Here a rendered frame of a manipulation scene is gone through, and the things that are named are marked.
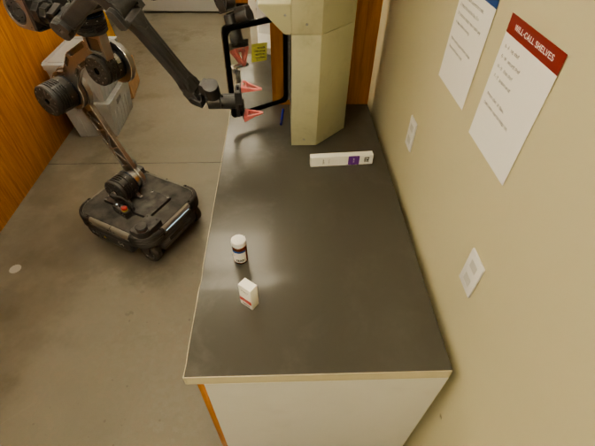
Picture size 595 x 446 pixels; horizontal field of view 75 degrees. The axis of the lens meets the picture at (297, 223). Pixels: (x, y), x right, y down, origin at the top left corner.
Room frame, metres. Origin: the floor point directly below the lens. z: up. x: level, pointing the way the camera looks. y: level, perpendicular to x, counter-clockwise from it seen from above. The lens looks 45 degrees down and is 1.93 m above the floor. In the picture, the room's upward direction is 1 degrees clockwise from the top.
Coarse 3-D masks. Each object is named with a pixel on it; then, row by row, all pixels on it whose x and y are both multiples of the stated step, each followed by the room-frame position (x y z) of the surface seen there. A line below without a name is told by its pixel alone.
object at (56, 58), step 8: (72, 40) 3.41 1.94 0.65; (80, 40) 3.41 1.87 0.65; (56, 48) 3.22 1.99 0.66; (64, 48) 3.24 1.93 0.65; (48, 56) 3.06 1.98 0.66; (56, 56) 3.08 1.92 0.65; (64, 56) 3.08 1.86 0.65; (48, 64) 2.93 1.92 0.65; (56, 64) 2.93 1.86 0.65; (48, 72) 2.92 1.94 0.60; (88, 80) 2.93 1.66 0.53; (96, 88) 2.95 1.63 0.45; (104, 88) 3.02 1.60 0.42; (112, 88) 3.19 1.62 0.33; (96, 96) 2.95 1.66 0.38; (104, 96) 2.99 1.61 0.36
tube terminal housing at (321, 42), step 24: (312, 0) 1.47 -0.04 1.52; (336, 0) 1.52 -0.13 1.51; (312, 24) 1.47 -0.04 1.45; (336, 24) 1.53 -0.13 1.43; (312, 48) 1.47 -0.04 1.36; (336, 48) 1.54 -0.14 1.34; (312, 72) 1.47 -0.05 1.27; (336, 72) 1.55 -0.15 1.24; (312, 96) 1.47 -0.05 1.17; (336, 96) 1.56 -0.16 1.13; (312, 120) 1.47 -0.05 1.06; (336, 120) 1.57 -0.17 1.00; (312, 144) 1.47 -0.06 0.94
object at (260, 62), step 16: (240, 32) 1.65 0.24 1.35; (256, 32) 1.69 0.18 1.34; (272, 32) 1.73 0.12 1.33; (240, 48) 1.64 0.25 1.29; (256, 48) 1.68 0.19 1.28; (272, 48) 1.73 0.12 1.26; (240, 64) 1.64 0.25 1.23; (256, 64) 1.68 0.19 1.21; (272, 64) 1.73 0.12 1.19; (256, 80) 1.68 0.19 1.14; (272, 80) 1.73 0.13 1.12; (256, 96) 1.68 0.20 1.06; (272, 96) 1.72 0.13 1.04
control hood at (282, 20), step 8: (264, 0) 1.51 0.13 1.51; (272, 0) 1.51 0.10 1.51; (280, 0) 1.51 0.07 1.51; (288, 0) 1.51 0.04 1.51; (264, 8) 1.46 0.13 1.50; (272, 8) 1.46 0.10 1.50; (280, 8) 1.47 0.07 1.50; (288, 8) 1.47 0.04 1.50; (272, 16) 1.46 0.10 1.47; (280, 16) 1.47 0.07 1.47; (288, 16) 1.47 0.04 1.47; (280, 24) 1.47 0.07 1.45; (288, 24) 1.47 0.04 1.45; (288, 32) 1.47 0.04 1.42
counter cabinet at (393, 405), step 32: (224, 384) 0.42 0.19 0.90; (256, 384) 0.42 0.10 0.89; (288, 384) 0.43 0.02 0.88; (320, 384) 0.43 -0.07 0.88; (352, 384) 0.43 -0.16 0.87; (384, 384) 0.44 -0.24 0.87; (416, 384) 0.44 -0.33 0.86; (224, 416) 0.42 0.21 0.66; (256, 416) 0.42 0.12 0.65; (288, 416) 0.43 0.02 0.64; (320, 416) 0.43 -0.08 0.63; (352, 416) 0.44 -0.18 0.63; (384, 416) 0.44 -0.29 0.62; (416, 416) 0.44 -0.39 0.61
